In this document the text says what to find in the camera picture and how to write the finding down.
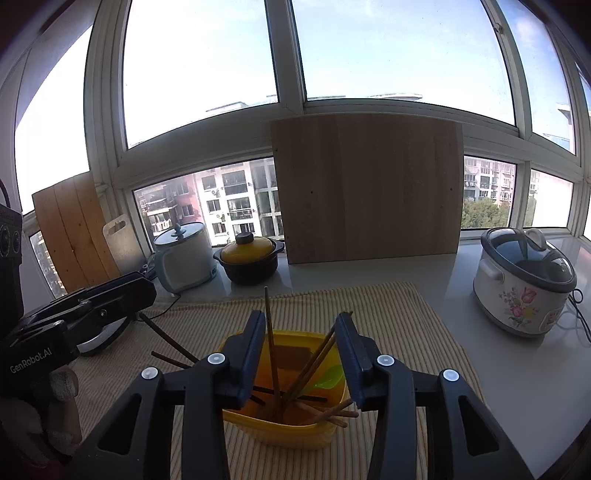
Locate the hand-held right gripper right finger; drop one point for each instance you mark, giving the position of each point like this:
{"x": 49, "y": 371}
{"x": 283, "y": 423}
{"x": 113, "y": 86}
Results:
{"x": 346, "y": 360}

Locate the black power strip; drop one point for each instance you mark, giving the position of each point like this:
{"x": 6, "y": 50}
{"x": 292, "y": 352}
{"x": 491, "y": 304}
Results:
{"x": 148, "y": 272}

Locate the orange-brown plank board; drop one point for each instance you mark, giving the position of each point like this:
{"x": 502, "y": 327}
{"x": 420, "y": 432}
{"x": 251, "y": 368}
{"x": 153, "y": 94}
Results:
{"x": 69, "y": 230}

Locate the reddish brown chopstick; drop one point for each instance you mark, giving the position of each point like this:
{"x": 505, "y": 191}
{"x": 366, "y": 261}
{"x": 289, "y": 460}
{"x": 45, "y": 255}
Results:
{"x": 334, "y": 421}
{"x": 269, "y": 323}

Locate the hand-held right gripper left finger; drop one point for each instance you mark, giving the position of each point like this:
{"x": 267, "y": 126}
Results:
{"x": 256, "y": 355}

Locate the pale green electric cooker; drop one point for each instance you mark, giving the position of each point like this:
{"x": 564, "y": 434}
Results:
{"x": 184, "y": 265}

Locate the brown wooden chopstick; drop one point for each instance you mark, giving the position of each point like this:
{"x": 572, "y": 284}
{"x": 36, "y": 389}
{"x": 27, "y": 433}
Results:
{"x": 341, "y": 412}

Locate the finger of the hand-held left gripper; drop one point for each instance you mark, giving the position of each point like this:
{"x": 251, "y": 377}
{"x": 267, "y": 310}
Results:
{"x": 106, "y": 288}
{"x": 124, "y": 302}

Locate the striped yellow cloth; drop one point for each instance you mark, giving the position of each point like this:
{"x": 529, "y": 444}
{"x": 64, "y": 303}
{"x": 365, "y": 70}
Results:
{"x": 406, "y": 332}

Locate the black pot with yellow lid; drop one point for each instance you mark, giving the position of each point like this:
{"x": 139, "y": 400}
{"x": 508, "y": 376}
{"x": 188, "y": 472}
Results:
{"x": 249, "y": 270}

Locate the yellow plastic bucket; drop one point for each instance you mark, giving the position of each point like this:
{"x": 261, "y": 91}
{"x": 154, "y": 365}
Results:
{"x": 277, "y": 434}

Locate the light green plastic spoon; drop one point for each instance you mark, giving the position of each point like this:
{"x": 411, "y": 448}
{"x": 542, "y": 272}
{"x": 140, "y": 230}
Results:
{"x": 330, "y": 376}

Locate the white floral rice cooker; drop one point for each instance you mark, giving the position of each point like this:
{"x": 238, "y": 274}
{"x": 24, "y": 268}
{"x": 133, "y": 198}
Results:
{"x": 503, "y": 286}

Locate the large light wooden board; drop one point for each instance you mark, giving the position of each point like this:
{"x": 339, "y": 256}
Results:
{"x": 369, "y": 194}

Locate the person's left hand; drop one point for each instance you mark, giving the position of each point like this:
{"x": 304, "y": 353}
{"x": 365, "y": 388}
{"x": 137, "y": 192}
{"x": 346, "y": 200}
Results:
{"x": 27, "y": 429}

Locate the white window frame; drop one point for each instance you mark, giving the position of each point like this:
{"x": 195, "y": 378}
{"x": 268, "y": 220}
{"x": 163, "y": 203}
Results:
{"x": 285, "y": 46}

